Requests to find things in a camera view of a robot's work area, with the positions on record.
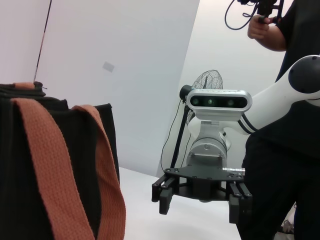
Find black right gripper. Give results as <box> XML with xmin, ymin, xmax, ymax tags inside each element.
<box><xmin>151</xmin><ymin>165</ymin><xmax>254</xmax><ymax>225</ymax></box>

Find black food bag orange straps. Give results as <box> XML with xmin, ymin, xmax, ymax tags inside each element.
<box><xmin>0</xmin><ymin>81</ymin><xmax>127</xmax><ymax>240</ymax></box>

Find black handheld camera rig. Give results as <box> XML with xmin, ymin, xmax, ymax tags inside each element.
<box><xmin>234</xmin><ymin>0</ymin><xmax>285</xmax><ymax>25</ymax></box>

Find person's bare forearm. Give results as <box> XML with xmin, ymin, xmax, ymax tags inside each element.
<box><xmin>257</xmin><ymin>23</ymin><xmax>288</xmax><ymax>53</ymax></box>

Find person's hand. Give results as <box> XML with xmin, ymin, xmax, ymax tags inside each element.
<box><xmin>247</xmin><ymin>15</ymin><xmax>271</xmax><ymax>40</ymax></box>

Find person in black clothing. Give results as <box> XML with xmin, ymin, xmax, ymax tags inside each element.
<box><xmin>236</xmin><ymin>0</ymin><xmax>320</xmax><ymax>240</ymax></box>

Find thin dark pole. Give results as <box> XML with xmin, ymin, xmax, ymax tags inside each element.
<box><xmin>33</xmin><ymin>0</ymin><xmax>53</xmax><ymax>84</ymax></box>

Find thin black fan cable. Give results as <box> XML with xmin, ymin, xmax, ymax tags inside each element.
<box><xmin>160</xmin><ymin>99</ymin><xmax>187</xmax><ymax>173</ymax></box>

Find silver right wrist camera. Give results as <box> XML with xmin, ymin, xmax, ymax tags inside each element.
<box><xmin>186</xmin><ymin>88</ymin><xmax>253</xmax><ymax>122</ymax></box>

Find black standing wire fan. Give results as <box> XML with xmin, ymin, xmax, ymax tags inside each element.
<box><xmin>170</xmin><ymin>69</ymin><xmax>224</xmax><ymax>170</ymax></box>

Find small grey wall label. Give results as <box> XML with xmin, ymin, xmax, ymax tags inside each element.
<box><xmin>102</xmin><ymin>61</ymin><xmax>116</xmax><ymax>73</ymax></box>

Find black camera rig cable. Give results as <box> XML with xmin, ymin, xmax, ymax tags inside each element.
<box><xmin>224</xmin><ymin>0</ymin><xmax>262</xmax><ymax>31</ymax></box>

